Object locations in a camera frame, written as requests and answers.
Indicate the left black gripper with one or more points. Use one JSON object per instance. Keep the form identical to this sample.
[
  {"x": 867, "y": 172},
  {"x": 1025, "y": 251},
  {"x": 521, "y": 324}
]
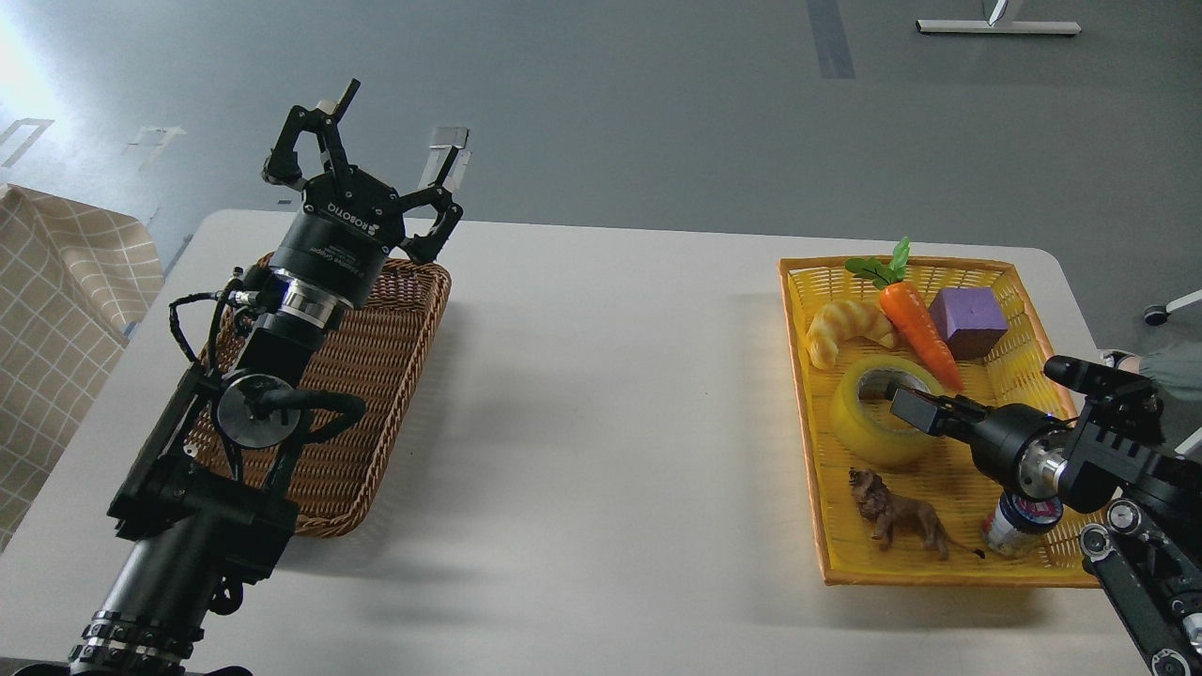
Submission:
[{"x": 343, "y": 239}]

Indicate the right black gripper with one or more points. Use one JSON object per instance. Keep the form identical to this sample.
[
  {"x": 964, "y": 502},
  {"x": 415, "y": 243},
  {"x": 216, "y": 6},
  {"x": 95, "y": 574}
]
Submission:
[{"x": 998, "y": 439}]

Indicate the yellow tape roll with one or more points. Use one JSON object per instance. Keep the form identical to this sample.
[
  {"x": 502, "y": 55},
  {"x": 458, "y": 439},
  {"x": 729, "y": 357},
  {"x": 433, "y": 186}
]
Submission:
[{"x": 860, "y": 418}]

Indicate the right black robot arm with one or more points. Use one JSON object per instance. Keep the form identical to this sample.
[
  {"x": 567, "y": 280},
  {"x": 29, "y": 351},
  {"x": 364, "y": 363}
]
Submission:
[{"x": 1145, "y": 553}]

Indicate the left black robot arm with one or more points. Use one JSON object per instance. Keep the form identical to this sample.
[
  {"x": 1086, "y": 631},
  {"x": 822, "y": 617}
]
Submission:
[{"x": 205, "y": 501}]

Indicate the purple cube block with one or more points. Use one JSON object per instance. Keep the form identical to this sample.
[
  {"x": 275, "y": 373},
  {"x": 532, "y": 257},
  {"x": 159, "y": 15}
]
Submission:
[{"x": 970, "y": 321}]

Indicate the toy lion figure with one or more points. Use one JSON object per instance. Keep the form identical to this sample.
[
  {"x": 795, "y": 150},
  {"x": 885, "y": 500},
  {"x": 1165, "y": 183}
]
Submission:
[{"x": 886, "y": 510}]

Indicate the yellow plastic basket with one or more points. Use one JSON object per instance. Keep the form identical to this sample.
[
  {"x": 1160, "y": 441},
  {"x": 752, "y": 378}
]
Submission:
[{"x": 948, "y": 479}]

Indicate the small jar dark lid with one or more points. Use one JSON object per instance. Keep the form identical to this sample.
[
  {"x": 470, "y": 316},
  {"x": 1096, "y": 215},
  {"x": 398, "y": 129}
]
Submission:
[{"x": 1017, "y": 524}]

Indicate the toy carrot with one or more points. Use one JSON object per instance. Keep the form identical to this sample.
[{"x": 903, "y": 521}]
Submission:
[{"x": 905, "y": 308}]

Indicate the brown wicker basket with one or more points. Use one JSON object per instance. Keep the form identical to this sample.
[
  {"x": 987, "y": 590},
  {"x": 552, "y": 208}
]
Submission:
[{"x": 378, "y": 354}]

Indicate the toy croissant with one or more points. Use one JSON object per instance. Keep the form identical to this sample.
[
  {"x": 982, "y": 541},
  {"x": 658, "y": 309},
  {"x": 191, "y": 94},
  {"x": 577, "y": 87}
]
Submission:
[{"x": 838, "y": 322}]

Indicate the office chair base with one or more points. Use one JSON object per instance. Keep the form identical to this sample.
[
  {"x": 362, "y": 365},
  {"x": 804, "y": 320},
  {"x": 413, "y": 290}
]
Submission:
[{"x": 1157, "y": 314}]

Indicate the person leg grey trousers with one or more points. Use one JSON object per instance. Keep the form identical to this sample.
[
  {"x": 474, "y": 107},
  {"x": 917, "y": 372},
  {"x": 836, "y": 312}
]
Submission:
[{"x": 1176, "y": 369}]

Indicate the beige checkered cloth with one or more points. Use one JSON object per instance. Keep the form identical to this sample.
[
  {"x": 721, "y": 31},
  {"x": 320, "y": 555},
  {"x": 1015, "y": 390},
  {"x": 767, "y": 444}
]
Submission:
[{"x": 74, "y": 279}]

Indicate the white metal stand base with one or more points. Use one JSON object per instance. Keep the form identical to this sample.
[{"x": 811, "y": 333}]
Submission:
[{"x": 1000, "y": 18}]

